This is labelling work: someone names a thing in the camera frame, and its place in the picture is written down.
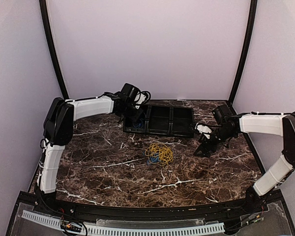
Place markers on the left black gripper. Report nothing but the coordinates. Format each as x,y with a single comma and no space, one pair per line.
137,116

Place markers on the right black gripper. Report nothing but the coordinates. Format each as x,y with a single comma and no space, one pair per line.
202,147

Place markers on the black three-compartment bin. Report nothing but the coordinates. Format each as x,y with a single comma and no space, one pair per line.
167,121

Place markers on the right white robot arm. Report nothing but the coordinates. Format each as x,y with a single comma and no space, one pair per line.
280,126

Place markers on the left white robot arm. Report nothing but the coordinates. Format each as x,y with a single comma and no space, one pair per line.
59,124

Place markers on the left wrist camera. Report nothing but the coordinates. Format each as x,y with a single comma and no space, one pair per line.
142,98

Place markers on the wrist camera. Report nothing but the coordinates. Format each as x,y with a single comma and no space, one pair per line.
142,98
203,129

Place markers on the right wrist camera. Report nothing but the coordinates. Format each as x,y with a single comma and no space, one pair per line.
203,129

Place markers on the left black frame post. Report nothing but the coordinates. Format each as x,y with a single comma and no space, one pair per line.
52,49

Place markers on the black frame post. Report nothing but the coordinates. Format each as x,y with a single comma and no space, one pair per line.
52,49
244,51

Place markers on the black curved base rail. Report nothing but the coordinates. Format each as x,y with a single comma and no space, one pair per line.
225,211

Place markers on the white slotted cable duct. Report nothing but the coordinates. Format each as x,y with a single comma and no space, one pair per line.
127,228

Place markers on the right black frame post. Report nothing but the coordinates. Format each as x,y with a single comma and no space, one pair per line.
244,51

